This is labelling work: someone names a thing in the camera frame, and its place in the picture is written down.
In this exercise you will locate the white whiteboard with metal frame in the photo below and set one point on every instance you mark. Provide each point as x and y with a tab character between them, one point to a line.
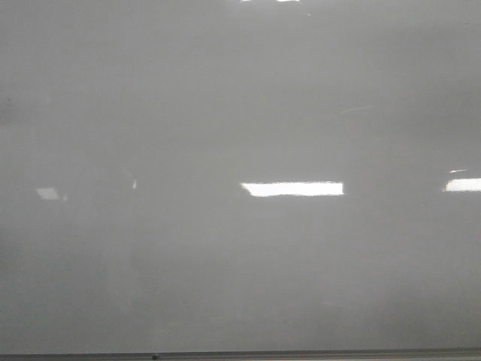
182	176

